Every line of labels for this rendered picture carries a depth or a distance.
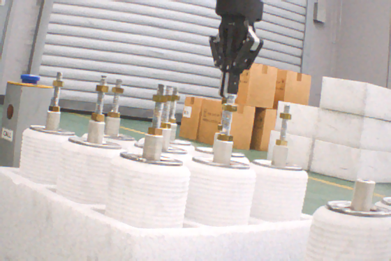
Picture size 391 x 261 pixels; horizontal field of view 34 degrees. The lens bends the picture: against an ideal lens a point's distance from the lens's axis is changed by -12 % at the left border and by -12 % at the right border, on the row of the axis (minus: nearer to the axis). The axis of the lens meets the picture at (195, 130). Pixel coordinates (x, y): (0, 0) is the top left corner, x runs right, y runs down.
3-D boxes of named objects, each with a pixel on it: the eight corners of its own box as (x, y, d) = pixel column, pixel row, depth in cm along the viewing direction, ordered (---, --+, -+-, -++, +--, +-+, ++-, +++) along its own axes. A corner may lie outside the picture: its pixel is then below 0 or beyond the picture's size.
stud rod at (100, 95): (92, 131, 93) (100, 75, 93) (99, 132, 93) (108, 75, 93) (91, 132, 92) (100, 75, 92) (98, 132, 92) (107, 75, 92)
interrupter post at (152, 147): (146, 163, 83) (150, 135, 83) (136, 160, 85) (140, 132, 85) (164, 165, 84) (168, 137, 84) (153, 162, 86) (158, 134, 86)
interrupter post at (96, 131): (106, 148, 93) (109, 123, 93) (93, 147, 91) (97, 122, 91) (93, 145, 95) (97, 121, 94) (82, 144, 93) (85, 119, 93)
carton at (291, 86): (306, 114, 523) (311, 75, 521) (282, 110, 511) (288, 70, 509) (284, 110, 549) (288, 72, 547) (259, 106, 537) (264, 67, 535)
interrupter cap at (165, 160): (137, 165, 79) (139, 159, 79) (108, 155, 86) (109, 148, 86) (195, 170, 84) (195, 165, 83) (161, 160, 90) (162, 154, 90)
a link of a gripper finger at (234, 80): (229, 60, 108) (225, 93, 108) (239, 60, 105) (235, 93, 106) (237, 61, 109) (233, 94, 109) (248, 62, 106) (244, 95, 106)
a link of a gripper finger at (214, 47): (225, 36, 114) (234, 63, 111) (219, 43, 115) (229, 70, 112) (210, 33, 113) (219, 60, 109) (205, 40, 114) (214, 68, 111)
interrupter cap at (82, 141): (133, 152, 94) (133, 147, 94) (93, 150, 88) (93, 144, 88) (94, 142, 98) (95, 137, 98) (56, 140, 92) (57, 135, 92)
